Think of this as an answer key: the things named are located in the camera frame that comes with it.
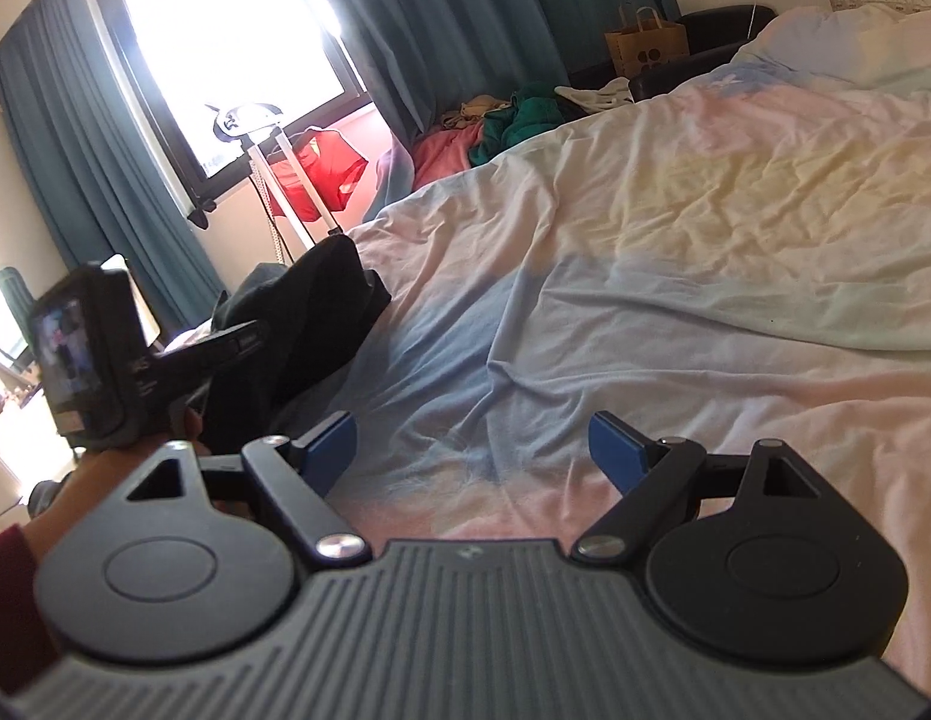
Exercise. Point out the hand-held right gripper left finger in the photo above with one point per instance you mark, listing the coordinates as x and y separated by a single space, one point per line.
334 446

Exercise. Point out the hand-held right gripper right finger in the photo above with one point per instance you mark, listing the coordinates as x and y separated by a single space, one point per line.
615 450

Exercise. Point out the black pants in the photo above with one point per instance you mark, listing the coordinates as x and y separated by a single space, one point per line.
300 345

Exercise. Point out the red cloth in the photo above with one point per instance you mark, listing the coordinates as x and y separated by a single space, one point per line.
322 165

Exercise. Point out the light blue cloth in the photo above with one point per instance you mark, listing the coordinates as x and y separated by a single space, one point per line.
394 180

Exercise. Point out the green cloth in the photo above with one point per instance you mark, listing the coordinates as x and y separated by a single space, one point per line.
525 120

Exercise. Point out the white cloth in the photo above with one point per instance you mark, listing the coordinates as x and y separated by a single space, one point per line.
596 94

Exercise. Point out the white garment steamer stand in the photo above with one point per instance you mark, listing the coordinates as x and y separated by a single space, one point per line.
244 120

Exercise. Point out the beige cloth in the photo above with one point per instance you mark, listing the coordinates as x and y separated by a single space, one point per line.
473 109

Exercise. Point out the pink cloth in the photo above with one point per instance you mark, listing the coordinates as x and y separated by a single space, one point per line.
443 157

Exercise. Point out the person's left forearm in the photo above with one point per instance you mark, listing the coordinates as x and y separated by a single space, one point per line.
67 502

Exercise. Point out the person's left hand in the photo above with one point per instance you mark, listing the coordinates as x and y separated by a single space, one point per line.
191 427

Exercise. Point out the brown paper bag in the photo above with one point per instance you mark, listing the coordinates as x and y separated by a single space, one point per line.
649 49

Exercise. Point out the pastel bed blanket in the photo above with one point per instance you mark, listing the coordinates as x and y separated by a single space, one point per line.
660 240

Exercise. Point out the teal curtain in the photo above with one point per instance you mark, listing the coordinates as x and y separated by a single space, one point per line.
75 127
473 15

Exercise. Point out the window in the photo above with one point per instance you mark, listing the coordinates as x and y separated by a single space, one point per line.
210 37

